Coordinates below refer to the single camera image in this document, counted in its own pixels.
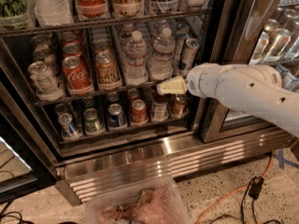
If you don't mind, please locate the front white silver can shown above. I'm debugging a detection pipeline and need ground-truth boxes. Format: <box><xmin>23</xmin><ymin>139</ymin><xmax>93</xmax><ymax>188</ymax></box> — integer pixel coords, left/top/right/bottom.
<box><xmin>28</xmin><ymin>62</ymin><xmax>64</xmax><ymax>101</ymax></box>

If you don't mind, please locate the middle coca-cola can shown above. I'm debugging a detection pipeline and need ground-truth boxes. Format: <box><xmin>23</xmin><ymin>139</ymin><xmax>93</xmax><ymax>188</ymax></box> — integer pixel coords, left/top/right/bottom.
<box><xmin>63</xmin><ymin>43</ymin><xmax>83</xmax><ymax>58</ymax></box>

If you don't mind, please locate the front red coca-cola can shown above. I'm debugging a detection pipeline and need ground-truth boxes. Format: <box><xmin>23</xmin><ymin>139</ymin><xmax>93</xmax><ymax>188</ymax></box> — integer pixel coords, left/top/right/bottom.
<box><xmin>62</xmin><ymin>56</ymin><xmax>94</xmax><ymax>96</ymax></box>

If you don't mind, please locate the white silver can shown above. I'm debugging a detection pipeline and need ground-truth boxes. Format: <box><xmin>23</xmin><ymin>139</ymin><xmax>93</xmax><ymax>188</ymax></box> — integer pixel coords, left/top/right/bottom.
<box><xmin>28</xmin><ymin>62</ymin><xmax>64</xmax><ymax>101</ymax></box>
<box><xmin>33</xmin><ymin>49</ymin><xmax>59</xmax><ymax>76</ymax></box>

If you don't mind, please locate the redbull can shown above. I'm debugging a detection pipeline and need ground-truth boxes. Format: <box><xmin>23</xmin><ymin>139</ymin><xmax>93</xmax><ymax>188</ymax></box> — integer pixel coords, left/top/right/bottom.
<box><xmin>179</xmin><ymin>37</ymin><xmax>200</xmax><ymax>71</ymax></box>
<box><xmin>174</xmin><ymin>29</ymin><xmax>191</xmax><ymax>65</ymax></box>

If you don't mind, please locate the red can bottom shelf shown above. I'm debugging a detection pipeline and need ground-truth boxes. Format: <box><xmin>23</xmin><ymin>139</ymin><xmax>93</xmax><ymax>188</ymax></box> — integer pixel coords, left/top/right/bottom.
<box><xmin>131</xmin><ymin>99</ymin><xmax>149</xmax><ymax>126</ymax></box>

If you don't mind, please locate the blue pepsi can bottom shelf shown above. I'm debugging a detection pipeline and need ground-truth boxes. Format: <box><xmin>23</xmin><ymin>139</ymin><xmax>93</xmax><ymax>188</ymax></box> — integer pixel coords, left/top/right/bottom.
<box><xmin>108</xmin><ymin>104</ymin><xmax>127</xmax><ymax>129</ymax></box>

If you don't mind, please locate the green can bottom shelf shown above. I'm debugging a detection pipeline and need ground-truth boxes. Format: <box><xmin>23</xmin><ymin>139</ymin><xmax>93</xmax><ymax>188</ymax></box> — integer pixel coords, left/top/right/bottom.
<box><xmin>83</xmin><ymin>108</ymin><xmax>105</xmax><ymax>135</ymax></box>

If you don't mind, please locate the front orange soda can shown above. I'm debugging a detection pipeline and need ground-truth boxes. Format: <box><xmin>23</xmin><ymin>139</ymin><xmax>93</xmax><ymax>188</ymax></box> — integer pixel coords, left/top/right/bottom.
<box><xmin>95</xmin><ymin>52</ymin><xmax>121</xmax><ymax>90</ymax></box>

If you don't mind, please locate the green lacroix can top shelf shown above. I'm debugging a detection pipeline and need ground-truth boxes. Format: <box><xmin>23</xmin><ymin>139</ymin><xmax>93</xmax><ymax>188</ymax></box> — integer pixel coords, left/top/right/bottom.
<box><xmin>0</xmin><ymin>0</ymin><xmax>33</xmax><ymax>30</ymax></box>

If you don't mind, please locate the large coca-cola bottle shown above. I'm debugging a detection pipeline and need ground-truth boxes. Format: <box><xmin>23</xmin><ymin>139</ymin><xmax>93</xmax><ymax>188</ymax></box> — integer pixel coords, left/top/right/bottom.
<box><xmin>76</xmin><ymin>0</ymin><xmax>107</xmax><ymax>21</ymax></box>

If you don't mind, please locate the front right water bottle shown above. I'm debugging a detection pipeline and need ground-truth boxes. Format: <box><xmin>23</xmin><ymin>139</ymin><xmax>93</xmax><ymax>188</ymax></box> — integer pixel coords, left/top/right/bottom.
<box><xmin>149</xmin><ymin>28</ymin><xmax>175</xmax><ymax>81</ymax></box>

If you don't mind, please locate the stainless steel fridge base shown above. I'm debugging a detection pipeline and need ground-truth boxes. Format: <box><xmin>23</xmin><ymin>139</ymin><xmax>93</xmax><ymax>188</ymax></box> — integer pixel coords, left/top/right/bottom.
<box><xmin>55</xmin><ymin>127</ymin><xmax>298</xmax><ymax>206</ymax></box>

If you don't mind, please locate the white cap juice bottle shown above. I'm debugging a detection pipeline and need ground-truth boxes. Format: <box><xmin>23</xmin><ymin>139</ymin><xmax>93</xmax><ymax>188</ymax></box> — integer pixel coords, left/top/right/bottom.
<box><xmin>150</xmin><ymin>92</ymin><xmax>169</xmax><ymax>121</ymax></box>

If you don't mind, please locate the clear plastic bin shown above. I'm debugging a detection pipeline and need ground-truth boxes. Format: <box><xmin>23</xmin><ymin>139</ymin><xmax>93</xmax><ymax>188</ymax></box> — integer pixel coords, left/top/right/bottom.
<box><xmin>85</xmin><ymin>176</ymin><xmax>192</xmax><ymax>224</ymax></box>

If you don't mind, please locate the blue silver can bottom left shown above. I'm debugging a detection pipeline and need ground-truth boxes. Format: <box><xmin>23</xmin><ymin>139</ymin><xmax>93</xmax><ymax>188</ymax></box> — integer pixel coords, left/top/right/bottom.
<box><xmin>58</xmin><ymin>113</ymin><xmax>82</xmax><ymax>140</ymax></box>

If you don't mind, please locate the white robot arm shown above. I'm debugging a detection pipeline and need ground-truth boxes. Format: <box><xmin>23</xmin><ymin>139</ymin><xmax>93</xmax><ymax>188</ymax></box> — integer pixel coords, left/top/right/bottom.
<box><xmin>157</xmin><ymin>63</ymin><xmax>299</xmax><ymax>137</ymax></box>

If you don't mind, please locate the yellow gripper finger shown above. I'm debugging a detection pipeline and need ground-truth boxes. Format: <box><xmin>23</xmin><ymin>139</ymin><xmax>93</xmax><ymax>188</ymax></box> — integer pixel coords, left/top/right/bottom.
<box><xmin>157</xmin><ymin>76</ymin><xmax>187</xmax><ymax>95</ymax></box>

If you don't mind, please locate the front left water bottle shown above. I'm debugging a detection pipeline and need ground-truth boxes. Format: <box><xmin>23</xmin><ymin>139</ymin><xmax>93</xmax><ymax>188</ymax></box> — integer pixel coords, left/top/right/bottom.
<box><xmin>124</xmin><ymin>31</ymin><xmax>147</xmax><ymax>85</ymax></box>

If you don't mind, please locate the black power adapter cable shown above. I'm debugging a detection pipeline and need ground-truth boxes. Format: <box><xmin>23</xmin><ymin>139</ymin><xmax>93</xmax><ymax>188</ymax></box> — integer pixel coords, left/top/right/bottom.
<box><xmin>210</xmin><ymin>175</ymin><xmax>281</xmax><ymax>224</ymax></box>

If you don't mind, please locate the fridge door frame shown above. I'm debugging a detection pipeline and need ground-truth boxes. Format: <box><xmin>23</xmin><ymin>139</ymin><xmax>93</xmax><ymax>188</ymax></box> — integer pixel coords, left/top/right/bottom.
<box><xmin>200</xmin><ymin>0</ymin><xmax>290</xmax><ymax>144</ymax></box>

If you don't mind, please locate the orange extension cable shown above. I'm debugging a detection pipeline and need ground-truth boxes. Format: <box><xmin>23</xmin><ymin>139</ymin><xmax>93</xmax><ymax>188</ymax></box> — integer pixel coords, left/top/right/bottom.
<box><xmin>195</xmin><ymin>152</ymin><xmax>275</xmax><ymax>224</ymax></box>

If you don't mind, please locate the middle white silver can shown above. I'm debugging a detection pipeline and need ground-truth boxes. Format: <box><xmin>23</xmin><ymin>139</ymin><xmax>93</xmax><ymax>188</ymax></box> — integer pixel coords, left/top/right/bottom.
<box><xmin>33</xmin><ymin>49</ymin><xmax>59</xmax><ymax>76</ymax></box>

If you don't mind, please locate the water bottle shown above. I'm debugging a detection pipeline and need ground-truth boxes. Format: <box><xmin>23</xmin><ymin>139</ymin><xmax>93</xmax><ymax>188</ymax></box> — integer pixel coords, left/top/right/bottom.
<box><xmin>149</xmin><ymin>28</ymin><xmax>175</xmax><ymax>81</ymax></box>
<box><xmin>124</xmin><ymin>31</ymin><xmax>147</xmax><ymax>85</ymax></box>

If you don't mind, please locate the brown can bottom right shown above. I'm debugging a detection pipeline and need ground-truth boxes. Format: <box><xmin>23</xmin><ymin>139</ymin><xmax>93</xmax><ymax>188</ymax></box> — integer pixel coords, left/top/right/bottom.
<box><xmin>171</xmin><ymin>94</ymin><xmax>188</xmax><ymax>119</ymax></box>

